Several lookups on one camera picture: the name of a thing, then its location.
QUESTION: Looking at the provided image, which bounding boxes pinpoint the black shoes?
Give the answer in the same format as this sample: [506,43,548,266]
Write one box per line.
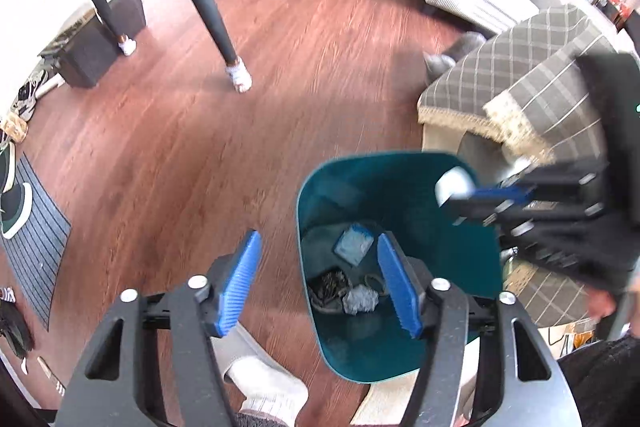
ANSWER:
[0,286,37,359]

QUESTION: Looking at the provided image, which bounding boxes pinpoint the dark teal trash bin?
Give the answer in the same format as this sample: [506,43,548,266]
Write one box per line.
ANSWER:
[296,150,504,383]

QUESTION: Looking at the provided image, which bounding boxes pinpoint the black storage box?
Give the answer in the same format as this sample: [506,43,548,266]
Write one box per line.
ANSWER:
[38,0,148,89]

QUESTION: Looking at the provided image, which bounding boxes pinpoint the green white slipper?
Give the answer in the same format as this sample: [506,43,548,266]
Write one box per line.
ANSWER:
[0,141,17,194]
[0,181,34,241]

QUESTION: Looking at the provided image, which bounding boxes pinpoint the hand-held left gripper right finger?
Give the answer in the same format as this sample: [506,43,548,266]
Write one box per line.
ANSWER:
[376,232,583,427]

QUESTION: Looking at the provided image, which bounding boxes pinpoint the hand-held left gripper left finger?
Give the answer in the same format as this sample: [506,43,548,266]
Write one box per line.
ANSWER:
[54,229,263,427]

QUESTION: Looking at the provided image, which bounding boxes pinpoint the blue white tissue packet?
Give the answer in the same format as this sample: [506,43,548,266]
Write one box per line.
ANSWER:
[333,223,375,267]

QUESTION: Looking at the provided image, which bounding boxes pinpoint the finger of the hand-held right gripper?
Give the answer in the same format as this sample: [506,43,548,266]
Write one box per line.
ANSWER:
[470,159,608,205]
[442,199,608,279]

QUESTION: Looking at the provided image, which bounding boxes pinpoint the person's white sock foot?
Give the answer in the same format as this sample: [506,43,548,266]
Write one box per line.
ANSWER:
[222,354,309,427]

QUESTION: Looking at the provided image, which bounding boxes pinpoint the pair of light sneakers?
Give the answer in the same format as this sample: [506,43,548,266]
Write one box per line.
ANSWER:
[10,66,52,124]

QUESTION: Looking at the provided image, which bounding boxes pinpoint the black white wrapper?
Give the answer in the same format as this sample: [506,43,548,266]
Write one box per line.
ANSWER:
[307,270,351,311]

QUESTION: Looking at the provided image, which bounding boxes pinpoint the person's right hand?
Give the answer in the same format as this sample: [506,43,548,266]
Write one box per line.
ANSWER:
[587,288,619,321]

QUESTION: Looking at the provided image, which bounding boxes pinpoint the grey striped floor mat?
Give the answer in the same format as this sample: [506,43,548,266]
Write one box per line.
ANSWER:
[0,151,73,332]

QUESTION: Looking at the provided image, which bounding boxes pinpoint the dark cloth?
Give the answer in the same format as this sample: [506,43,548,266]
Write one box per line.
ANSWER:
[557,336,640,427]

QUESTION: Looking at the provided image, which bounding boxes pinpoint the white paper ball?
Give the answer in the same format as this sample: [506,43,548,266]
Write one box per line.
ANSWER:
[342,284,380,316]

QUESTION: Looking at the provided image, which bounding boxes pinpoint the grey checked tablecloth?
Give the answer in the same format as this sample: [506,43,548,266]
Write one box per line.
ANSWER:
[417,4,640,329]

